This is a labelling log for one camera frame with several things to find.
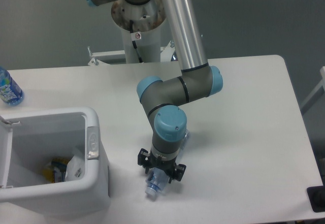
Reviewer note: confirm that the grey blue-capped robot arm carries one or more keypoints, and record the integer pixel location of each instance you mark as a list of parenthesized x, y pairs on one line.
[(161, 100)]

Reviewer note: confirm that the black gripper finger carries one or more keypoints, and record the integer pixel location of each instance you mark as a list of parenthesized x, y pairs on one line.
[(176, 172), (144, 160)]

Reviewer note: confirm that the crushed clear plastic bottle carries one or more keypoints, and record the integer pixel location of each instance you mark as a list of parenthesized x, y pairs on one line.
[(157, 178)]

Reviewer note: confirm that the white frame at right edge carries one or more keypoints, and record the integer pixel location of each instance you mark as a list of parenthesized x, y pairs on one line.
[(316, 93)]

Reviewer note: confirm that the white plastic trash can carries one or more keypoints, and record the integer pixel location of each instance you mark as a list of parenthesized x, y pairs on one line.
[(30, 140)]

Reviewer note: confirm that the yellow blue snack wrapper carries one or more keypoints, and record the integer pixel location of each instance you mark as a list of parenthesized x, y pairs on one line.
[(55, 171)]

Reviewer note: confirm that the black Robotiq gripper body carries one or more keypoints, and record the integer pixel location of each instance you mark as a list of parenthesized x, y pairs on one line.
[(167, 166)]

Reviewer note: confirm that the blue labelled water bottle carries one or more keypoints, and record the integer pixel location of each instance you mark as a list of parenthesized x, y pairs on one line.
[(11, 93)]

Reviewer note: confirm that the white metal base frame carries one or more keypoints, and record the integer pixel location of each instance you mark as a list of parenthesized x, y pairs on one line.
[(109, 55)]

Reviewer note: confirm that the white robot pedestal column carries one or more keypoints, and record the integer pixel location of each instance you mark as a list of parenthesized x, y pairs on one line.
[(140, 29)]

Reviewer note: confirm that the black clamp at table edge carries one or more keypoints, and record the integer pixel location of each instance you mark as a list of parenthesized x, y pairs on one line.
[(316, 198)]

